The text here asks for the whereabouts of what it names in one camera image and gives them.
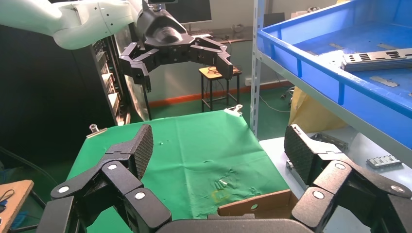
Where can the blue plastic tray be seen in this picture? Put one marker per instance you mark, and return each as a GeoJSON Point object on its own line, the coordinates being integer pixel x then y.
{"type": "Point", "coordinates": [322, 74]}

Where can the black rectangular panel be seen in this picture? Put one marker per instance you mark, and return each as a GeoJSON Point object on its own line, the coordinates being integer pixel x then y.
{"type": "Point", "coordinates": [274, 19]}

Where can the yellow woven sack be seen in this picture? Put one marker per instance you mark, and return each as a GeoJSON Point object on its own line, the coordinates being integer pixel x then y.
{"type": "Point", "coordinates": [309, 115]}

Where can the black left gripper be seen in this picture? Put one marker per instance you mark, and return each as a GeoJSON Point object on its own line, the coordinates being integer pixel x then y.
{"type": "Point", "coordinates": [164, 35]}

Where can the silver metal clamp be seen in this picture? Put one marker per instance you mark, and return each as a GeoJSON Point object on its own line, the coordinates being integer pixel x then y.
{"type": "Point", "coordinates": [234, 110]}
{"type": "Point", "coordinates": [96, 131]}

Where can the small white tape scrap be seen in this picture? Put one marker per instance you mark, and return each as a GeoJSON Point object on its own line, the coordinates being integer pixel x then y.
{"type": "Point", "coordinates": [222, 182]}

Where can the perforated shelf upright post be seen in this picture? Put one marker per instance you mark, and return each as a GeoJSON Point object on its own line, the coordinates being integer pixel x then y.
{"type": "Point", "coordinates": [256, 80]}

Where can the grey metal shelf board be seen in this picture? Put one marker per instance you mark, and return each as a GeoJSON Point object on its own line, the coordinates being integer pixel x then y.
{"type": "Point", "coordinates": [354, 119]}

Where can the white wall outlet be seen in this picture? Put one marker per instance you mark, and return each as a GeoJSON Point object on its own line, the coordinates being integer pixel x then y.
{"type": "Point", "coordinates": [248, 81]}

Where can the dark desk counter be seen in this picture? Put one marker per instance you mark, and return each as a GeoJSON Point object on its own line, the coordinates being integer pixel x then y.
{"type": "Point", "coordinates": [238, 35]}

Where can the computer keyboard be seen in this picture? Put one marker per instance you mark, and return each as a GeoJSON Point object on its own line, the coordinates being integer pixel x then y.
{"type": "Point", "coordinates": [199, 31]}

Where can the wooden stool black legs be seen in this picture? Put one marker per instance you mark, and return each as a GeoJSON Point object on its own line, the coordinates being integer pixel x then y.
{"type": "Point", "coordinates": [204, 73]}

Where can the black server rack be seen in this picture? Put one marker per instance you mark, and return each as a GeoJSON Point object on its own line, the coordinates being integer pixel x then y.
{"type": "Point", "coordinates": [48, 96]}

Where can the green cloth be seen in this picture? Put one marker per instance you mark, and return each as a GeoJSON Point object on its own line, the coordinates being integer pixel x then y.
{"type": "Point", "coordinates": [193, 144]}

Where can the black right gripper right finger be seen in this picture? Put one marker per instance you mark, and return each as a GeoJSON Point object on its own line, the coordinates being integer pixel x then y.
{"type": "Point", "coordinates": [322, 170]}

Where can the brown cardboard box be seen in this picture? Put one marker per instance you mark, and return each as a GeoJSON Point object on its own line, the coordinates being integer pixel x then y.
{"type": "Point", "coordinates": [273, 199]}

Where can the slotted metal comb part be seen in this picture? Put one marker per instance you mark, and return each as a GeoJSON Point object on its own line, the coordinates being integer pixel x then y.
{"type": "Point", "coordinates": [384, 161]}

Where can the black computer monitor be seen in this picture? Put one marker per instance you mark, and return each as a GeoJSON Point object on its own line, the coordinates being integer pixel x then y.
{"type": "Point", "coordinates": [196, 9]}

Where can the wooden board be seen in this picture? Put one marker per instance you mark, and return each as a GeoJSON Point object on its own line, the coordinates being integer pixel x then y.
{"type": "Point", "coordinates": [16, 202]}

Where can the metal IO shield plate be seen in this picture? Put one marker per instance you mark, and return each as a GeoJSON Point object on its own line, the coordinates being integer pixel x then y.
{"type": "Point", "coordinates": [355, 58]}

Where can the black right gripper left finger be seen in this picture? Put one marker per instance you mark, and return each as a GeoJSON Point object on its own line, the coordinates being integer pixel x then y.
{"type": "Point", "coordinates": [128, 180]}

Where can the small dark caster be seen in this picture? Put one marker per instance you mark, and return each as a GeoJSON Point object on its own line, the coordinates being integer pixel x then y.
{"type": "Point", "coordinates": [286, 94]}

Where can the clear rack door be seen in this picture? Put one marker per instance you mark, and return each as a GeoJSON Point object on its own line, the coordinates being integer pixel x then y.
{"type": "Point", "coordinates": [138, 99]}

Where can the stack of metal shield plates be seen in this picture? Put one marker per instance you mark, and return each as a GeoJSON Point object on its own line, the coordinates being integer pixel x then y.
{"type": "Point", "coordinates": [370, 67]}

